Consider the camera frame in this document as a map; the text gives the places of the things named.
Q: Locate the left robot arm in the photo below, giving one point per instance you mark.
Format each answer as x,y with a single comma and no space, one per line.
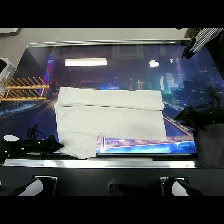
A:
30,146

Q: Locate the white garment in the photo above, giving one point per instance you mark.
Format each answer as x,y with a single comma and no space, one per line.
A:
110,116

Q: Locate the silver frame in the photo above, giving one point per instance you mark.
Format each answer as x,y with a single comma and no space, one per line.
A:
100,163

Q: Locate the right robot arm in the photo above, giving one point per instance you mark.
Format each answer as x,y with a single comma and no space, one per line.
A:
206,120

